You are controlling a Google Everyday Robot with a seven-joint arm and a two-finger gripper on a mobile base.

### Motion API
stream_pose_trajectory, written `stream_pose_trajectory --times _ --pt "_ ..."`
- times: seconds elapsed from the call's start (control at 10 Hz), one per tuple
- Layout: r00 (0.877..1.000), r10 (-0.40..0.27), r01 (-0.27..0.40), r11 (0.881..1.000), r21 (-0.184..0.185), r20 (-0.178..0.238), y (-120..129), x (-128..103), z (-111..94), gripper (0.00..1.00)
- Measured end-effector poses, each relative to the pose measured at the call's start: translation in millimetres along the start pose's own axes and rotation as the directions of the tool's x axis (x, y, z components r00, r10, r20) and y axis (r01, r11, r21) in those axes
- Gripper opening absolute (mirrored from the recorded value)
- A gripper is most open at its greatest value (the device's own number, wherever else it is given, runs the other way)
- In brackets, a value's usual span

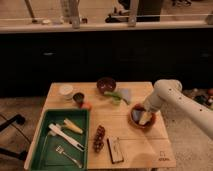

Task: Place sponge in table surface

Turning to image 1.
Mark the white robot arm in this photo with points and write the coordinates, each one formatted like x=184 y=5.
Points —
x=170 y=91

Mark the corn cob toy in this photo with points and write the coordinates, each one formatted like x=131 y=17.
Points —
x=72 y=126

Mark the white cup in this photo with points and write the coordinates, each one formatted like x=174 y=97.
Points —
x=66 y=91

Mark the black chair base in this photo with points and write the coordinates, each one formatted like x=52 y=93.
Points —
x=8 y=149

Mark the grey blue cloth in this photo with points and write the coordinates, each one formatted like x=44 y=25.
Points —
x=126 y=95

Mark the dark red bowl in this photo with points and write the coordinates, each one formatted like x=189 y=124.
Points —
x=106 y=84

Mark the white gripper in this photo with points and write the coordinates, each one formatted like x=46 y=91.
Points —
x=145 y=118

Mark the silver fork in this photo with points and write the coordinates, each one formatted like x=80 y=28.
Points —
x=61 y=151

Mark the green vegetable toy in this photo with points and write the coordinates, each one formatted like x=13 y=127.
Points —
x=117 y=96

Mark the blue sponge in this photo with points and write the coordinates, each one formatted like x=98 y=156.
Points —
x=136 y=115

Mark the brown grape bunch toy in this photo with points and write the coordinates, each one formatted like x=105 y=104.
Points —
x=98 y=139

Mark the green plastic tray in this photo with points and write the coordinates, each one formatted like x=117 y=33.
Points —
x=44 y=156

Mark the small dark cup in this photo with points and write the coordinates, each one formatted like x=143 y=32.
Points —
x=78 y=97

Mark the orange fruit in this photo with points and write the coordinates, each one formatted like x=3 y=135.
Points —
x=87 y=106

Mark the orange clay bowl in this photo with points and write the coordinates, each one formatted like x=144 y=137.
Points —
x=147 y=126

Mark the dark rectangular block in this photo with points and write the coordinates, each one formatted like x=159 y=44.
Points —
x=115 y=150

